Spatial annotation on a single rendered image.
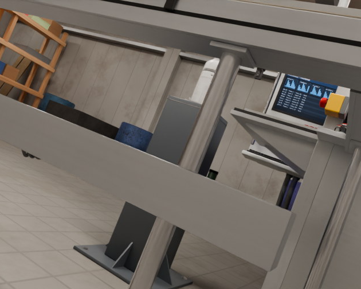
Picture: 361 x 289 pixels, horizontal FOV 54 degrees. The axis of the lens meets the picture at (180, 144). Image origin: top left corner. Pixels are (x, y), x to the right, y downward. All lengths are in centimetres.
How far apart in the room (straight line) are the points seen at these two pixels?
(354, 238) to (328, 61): 89
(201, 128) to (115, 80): 649
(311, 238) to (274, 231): 80
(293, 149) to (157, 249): 99
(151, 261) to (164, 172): 19
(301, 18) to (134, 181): 49
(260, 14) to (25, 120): 68
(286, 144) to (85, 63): 662
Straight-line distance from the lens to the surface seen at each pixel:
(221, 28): 83
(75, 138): 95
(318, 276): 130
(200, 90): 181
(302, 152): 164
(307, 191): 152
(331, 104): 149
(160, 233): 81
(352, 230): 151
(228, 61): 83
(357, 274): 152
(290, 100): 267
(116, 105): 704
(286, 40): 78
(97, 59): 776
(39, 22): 786
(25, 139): 107
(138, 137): 571
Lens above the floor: 55
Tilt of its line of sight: 3 degrees up
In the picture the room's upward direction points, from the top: 22 degrees clockwise
